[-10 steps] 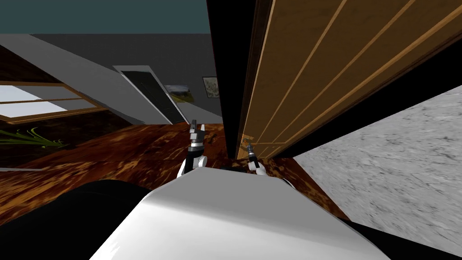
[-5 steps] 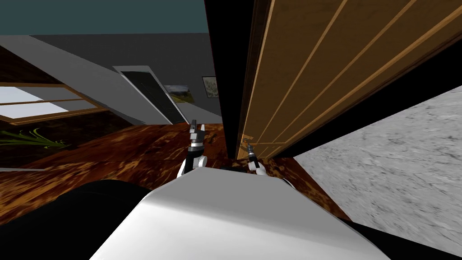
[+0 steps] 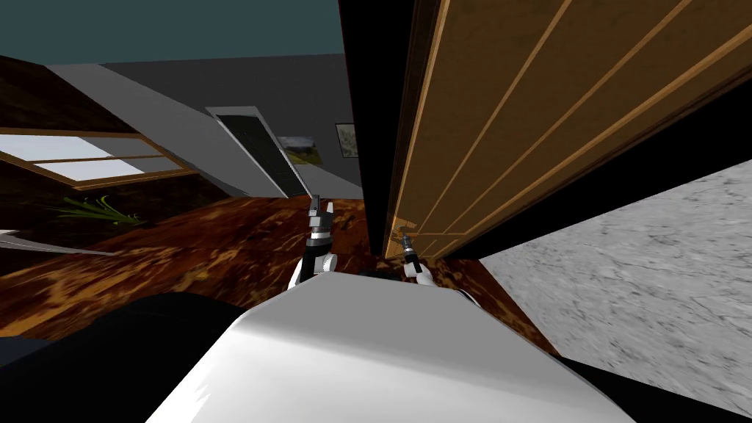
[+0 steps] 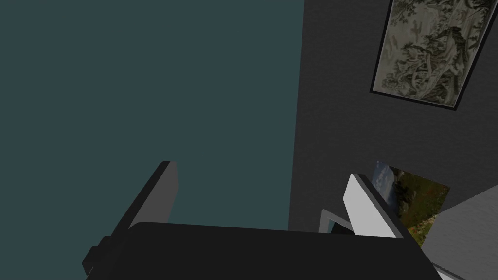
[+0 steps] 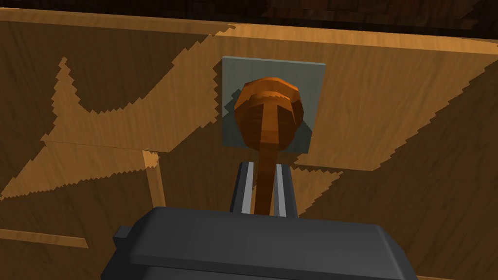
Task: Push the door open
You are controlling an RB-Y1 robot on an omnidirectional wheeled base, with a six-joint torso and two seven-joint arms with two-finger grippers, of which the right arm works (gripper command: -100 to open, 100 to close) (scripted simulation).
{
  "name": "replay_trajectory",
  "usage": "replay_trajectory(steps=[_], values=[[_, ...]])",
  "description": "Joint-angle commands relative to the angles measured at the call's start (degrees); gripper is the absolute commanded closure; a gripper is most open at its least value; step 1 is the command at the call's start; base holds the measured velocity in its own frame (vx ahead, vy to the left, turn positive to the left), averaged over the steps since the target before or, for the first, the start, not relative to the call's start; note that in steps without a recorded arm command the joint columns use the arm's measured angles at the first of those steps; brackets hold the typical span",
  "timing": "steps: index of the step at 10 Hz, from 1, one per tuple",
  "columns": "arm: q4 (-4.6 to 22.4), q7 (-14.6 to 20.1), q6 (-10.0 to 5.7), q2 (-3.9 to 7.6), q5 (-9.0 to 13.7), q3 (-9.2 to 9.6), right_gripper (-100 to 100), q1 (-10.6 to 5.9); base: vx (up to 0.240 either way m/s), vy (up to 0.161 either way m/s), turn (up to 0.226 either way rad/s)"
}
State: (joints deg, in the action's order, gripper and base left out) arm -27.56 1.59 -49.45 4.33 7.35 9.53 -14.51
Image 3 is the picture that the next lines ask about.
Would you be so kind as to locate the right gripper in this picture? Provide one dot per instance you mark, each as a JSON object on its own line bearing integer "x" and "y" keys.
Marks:
{"x": 406, "y": 242}

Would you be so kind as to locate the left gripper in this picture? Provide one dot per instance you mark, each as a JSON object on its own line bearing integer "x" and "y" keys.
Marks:
{"x": 319, "y": 223}

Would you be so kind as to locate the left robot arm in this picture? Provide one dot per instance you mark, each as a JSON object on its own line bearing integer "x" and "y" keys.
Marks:
{"x": 318, "y": 258}

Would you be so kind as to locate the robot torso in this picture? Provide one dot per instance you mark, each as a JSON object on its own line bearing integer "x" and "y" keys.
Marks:
{"x": 376, "y": 352}

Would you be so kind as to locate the brown wooden door leaf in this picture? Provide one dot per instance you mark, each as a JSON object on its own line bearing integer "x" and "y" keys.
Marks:
{"x": 529, "y": 106}

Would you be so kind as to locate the green plant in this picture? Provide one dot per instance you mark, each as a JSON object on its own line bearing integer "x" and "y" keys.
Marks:
{"x": 100, "y": 211}

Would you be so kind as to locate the wooden framed window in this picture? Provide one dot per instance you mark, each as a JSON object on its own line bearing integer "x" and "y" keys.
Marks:
{"x": 88, "y": 158}

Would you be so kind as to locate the landscape picture on wall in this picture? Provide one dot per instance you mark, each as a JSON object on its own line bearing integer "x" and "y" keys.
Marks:
{"x": 302, "y": 151}

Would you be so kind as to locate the pale framed picture on wall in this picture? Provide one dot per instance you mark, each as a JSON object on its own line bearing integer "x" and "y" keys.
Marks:
{"x": 348, "y": 140}

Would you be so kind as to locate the dark door with pale frame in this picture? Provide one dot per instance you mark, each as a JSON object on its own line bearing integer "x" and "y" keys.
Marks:
{"x": 261, "y": 150}

